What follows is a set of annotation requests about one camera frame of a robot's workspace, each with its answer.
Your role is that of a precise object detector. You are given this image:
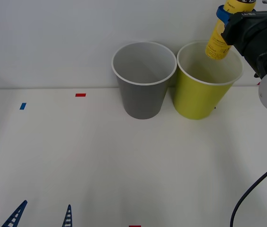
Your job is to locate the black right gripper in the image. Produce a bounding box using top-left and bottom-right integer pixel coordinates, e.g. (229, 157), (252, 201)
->
(216, 4), (266, 57)

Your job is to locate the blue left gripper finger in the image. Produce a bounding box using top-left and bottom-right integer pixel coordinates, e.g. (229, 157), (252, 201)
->
(0, 200), (28, 227)
(62, 204), (73, 227)

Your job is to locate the yellow bottle with black cap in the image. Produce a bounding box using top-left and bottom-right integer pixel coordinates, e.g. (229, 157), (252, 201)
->
(205, 0), (257, 61)

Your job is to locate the yellow-green plastic waste bin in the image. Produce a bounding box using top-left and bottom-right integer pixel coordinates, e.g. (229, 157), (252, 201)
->
(173, 41), (244, 121)

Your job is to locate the grey plastic waste bin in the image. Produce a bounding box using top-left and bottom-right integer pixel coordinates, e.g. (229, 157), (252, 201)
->
(111, 41), (178, 120)

